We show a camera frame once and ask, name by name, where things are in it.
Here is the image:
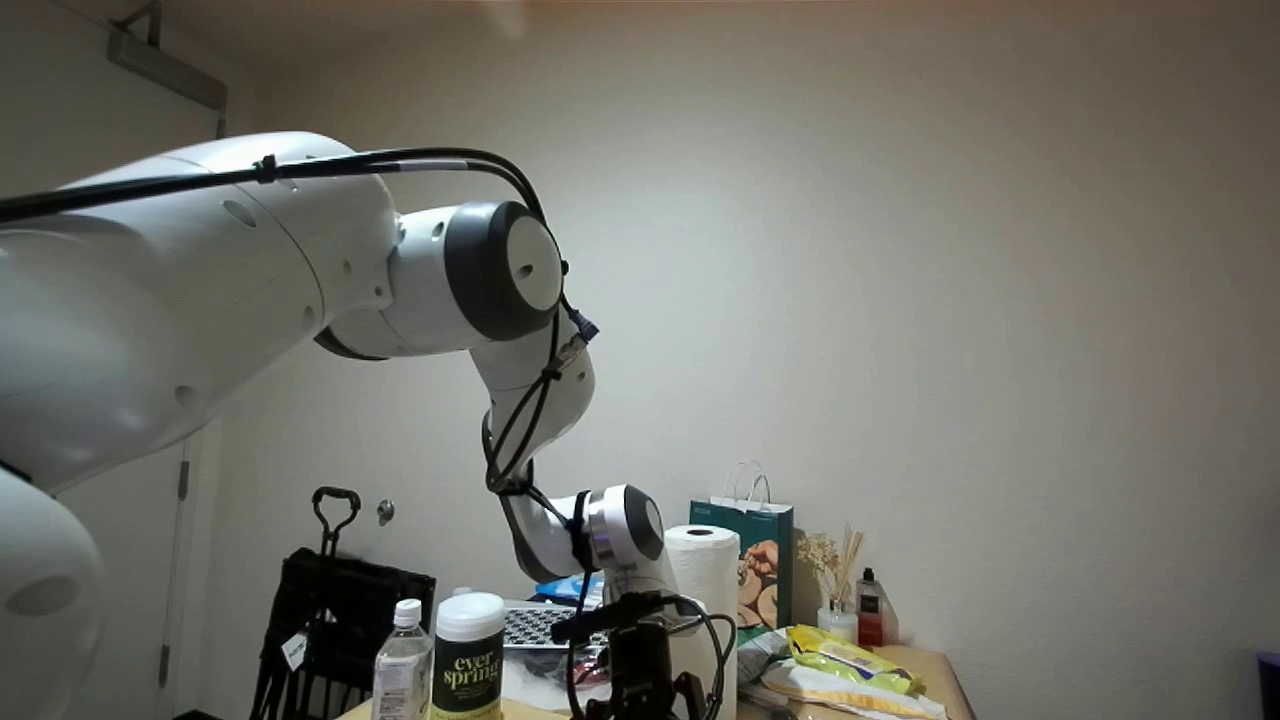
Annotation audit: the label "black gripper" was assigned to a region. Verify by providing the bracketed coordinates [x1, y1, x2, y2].
[604, 624, 714, 720]

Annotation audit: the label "white paper towel roll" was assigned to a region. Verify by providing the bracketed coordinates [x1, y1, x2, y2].
[660, 520, 743, 720]

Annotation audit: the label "green paper gift bag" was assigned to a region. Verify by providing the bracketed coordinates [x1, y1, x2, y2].
[689, 472, 800, 632]

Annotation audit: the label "white papers pile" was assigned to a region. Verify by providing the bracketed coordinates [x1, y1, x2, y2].
[501, 648, 581, 716]

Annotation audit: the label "yellow snack packet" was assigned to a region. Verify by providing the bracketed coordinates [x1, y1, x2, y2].
[785, 620, 930, 701]

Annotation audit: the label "blue tissue packet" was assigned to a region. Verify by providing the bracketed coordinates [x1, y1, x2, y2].
[534, 566, 597, 610]

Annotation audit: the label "black grid tray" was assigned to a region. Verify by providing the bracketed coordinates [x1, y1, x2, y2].
[501, 601, 592, 657]

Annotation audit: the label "wooden sticks in cup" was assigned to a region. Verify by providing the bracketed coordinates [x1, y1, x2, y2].
[798, 524, 868, 644]

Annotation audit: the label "small red sauce bottle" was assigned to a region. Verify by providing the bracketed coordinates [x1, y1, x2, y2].
[855, 562, 891, 652]

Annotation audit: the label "white lidded jar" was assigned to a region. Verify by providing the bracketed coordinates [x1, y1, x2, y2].
[427, 587, 512, 720]

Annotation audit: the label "small clear white-capped bottle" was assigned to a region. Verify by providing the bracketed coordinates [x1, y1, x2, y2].
[368, 595, 442, 720]

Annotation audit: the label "white door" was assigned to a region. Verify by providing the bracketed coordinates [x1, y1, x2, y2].
[51, 425, 223, 720]

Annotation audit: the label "grey door closer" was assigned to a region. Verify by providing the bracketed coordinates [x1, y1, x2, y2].
[107, 5, 234, 115]

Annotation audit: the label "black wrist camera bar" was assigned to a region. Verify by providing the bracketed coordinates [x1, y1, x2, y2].
[550, 592, 671, 648]

